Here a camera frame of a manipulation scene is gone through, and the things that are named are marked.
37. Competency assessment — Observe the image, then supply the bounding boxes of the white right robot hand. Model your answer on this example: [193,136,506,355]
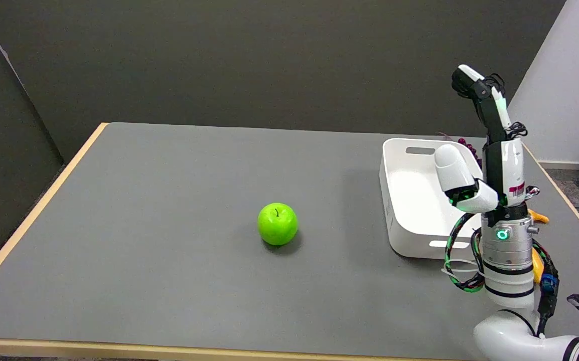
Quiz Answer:
[434,65,540,214]

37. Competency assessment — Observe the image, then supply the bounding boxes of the green apple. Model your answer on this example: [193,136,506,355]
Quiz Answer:
[257,203,299,246]

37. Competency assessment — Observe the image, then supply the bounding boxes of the dark red grape bunch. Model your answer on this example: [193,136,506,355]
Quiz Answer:
[458,138,483,168]

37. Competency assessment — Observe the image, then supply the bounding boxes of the orange banana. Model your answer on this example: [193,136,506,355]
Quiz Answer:
[526,209,550,284]

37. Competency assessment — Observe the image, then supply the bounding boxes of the white plastic bin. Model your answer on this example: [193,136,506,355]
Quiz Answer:
[379,138,491,260]

